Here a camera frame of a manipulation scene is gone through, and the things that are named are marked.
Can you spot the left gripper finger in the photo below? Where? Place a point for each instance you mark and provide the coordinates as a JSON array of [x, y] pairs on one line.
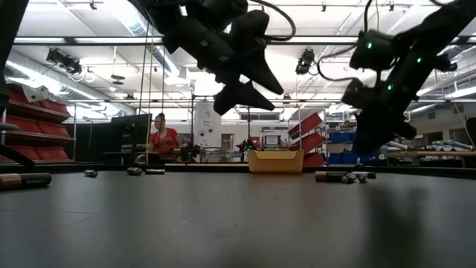
[[238, 97], [260, 70]]

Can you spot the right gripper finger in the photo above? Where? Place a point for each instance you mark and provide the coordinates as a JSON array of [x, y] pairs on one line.
[[381, 136], [362, 134]]

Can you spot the neighbouring station robot arm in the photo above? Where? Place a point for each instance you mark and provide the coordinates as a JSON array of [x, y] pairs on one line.
[[245, 146], [191, 150]]

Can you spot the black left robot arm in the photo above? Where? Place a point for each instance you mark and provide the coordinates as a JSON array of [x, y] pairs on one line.
[[160, 11]]

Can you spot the white material roll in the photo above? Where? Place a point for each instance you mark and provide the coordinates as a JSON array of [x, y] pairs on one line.
[[398, 146], [451, 144]]

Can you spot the blue storage bin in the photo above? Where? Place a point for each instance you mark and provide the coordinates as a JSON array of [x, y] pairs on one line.
[[346, 159], [340, 137]]

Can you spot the white cylindrical tank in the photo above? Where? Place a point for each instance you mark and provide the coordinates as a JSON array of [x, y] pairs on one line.
[[207, 123]]

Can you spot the light wooden table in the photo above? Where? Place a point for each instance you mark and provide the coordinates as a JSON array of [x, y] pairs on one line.
[[427, 153]]

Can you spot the red tilted bin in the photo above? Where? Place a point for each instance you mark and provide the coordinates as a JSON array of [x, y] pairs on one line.
[[310, 142], [314, 160], [306, 124]]

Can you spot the copper-top black Duracell battery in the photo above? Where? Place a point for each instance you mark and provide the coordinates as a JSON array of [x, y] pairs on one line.
[[331, 177], [33, 181]]

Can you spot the white blue sign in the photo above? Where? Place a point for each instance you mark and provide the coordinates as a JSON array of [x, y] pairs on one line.
[[271, 140]]

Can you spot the yellow plastic bin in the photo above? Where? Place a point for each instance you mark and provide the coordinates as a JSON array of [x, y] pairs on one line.
[[275, 162]]

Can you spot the person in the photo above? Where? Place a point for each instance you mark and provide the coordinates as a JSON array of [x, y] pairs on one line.
[[163, 139]]

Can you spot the black disc ceiling fixture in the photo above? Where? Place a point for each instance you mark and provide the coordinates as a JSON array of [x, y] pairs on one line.
[[118, 77]]

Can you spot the black monitor screen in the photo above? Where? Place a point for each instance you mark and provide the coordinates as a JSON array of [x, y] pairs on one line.
[[130, 130]]

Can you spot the black ceiling spotlight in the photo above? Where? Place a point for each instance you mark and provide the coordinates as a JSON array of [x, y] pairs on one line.
[[63, 61]]

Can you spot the red shelf bin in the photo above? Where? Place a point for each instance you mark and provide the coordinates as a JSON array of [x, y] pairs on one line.
[[22, 152], [52, 153], [56, 107], [18, 124], [56, 129], [15, 96]]

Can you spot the metal shelf rack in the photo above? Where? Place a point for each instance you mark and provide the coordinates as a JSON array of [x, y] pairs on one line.
[[56, 138]]

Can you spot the black diagonal strut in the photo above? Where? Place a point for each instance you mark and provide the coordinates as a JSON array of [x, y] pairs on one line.
[[15, 154]]

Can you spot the black ceiling camera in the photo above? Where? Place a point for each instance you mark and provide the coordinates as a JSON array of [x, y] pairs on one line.
[[305, 61]]

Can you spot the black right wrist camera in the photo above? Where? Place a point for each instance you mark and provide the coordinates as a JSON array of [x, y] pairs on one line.
[[372, 50]]

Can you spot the thin black frame stand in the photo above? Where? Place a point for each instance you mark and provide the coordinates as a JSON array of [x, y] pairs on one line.
[[192, 123]]

